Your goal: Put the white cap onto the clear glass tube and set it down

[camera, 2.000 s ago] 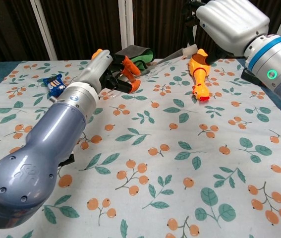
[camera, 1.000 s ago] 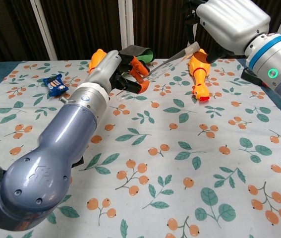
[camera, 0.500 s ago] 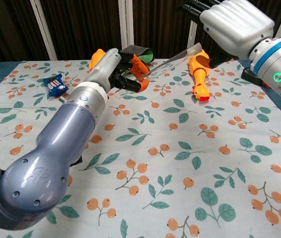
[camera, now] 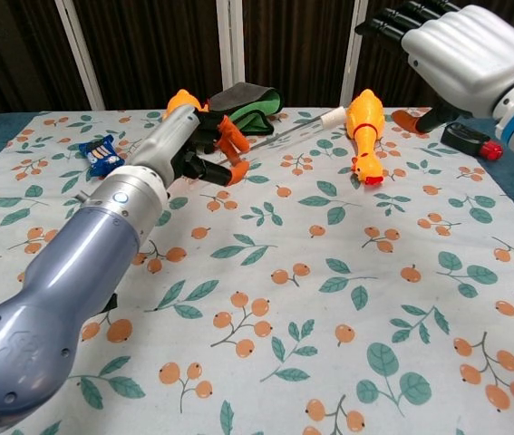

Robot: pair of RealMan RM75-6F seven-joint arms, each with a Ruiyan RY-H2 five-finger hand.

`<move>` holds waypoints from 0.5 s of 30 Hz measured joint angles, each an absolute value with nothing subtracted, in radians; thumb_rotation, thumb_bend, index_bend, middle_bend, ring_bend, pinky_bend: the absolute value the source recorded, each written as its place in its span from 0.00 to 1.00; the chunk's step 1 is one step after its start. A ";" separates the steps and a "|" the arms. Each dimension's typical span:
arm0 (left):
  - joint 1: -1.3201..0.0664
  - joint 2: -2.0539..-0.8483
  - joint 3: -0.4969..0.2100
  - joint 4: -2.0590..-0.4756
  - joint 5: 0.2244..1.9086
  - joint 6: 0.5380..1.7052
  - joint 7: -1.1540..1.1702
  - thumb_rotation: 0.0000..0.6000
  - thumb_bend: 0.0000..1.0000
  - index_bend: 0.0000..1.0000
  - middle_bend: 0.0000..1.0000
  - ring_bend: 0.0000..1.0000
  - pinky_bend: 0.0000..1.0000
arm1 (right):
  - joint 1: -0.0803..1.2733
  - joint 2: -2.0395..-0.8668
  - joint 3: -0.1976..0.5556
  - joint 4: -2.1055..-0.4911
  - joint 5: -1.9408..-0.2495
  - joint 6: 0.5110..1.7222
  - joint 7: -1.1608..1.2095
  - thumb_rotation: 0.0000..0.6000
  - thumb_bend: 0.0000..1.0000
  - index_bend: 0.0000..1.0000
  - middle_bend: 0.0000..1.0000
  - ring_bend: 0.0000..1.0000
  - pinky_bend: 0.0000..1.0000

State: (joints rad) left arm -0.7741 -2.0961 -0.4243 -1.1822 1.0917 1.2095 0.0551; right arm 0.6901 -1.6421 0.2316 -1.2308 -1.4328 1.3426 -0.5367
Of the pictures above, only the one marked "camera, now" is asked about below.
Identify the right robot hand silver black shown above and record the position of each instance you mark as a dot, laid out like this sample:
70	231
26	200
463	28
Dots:
465	50

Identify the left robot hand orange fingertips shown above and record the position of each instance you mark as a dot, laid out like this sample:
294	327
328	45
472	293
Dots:
170	140

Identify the small white cylinder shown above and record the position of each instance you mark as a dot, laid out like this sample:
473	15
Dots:
332	118

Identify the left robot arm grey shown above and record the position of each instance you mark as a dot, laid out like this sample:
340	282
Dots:
66	281

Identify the yellow rubber chicken toy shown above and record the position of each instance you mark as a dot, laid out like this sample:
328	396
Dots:
181	99
364	122

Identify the blue snack packet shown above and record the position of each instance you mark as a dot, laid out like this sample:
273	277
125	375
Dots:
101	155

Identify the black device with red cap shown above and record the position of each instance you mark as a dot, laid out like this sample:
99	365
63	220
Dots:
462	136

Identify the grey and green cloth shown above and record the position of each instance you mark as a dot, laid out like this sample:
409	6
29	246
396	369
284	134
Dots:
249	97

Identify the dark pleated curtain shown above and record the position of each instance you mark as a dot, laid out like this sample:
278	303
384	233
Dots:
148	41

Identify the floral print tablecloth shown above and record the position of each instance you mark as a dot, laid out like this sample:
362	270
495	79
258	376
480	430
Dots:
284	281

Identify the white frame post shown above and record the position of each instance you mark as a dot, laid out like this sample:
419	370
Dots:
230	41
352	68
80	54

